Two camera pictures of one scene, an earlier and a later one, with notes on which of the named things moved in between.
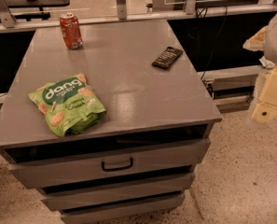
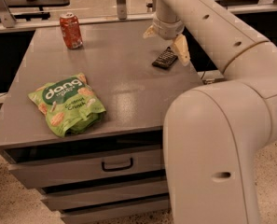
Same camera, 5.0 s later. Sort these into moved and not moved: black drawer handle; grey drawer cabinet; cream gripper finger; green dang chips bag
Moved: cream gripper finger
Not moved: black drawer handle; green dang chips bag; grey drawer cabinet
